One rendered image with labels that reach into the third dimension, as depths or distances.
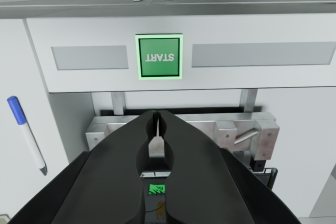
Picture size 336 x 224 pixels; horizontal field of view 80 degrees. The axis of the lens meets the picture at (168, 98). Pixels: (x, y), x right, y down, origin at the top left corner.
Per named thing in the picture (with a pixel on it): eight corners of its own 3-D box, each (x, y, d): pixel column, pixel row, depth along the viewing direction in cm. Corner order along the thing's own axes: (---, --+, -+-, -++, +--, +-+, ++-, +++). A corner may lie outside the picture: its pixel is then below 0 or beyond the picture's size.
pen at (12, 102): (47, 177, 32) (12, 99, 26) (40, 177, 32) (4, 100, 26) (50, 172, 33) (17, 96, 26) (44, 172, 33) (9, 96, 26)
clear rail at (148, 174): (275, 170, 45) (278, 175, 44) (105, 175, 44) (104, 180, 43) (276, 165, 44) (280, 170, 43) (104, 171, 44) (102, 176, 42)
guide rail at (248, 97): (226, 215, 63) (228, 225, 61) (219, 215, 63) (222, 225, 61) (256, 60, 40) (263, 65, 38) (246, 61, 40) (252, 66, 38)
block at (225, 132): (227, 151, 43) (231, 162, 41) (211, 152, 43) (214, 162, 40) (232, 120, 40) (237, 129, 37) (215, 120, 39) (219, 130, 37)
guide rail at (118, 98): (139, 218, 63) (138, 228, 60) (133, 218, 63) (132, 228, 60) (120, 63, 40) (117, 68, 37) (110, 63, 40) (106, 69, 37)
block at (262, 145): (264, 150, 43) (271, 160, 41) (248, 151, 43) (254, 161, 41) (273, 119, 40) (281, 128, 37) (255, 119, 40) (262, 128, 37)
